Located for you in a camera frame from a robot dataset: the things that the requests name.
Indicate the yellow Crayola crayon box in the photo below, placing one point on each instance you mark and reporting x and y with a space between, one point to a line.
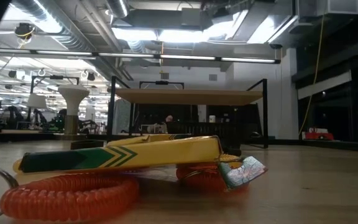
148 139
166 152

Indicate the smooth round silver duct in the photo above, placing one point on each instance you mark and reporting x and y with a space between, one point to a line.
118 7

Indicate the long LED light bar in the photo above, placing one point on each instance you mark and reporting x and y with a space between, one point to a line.
126 55

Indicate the black ceiling device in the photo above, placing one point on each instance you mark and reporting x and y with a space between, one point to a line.
24 30

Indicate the red and white box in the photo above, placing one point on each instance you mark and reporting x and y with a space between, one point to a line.
319 136

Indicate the white ceiling air unit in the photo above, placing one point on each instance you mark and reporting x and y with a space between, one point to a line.
328 7

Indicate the corrugated silver ventilation duct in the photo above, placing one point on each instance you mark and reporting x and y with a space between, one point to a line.
59 31

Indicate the white mushroom table lamp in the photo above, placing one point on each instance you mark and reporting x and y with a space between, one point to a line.
73 93

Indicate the black background rig frame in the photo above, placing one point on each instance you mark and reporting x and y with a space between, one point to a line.
162 82
56 77

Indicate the white background lampshade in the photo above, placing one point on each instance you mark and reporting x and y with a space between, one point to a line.
37 102

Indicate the black mesh plastic basket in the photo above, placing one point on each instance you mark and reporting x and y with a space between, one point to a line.
235 140

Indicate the person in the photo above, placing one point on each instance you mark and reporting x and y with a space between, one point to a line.
169 119

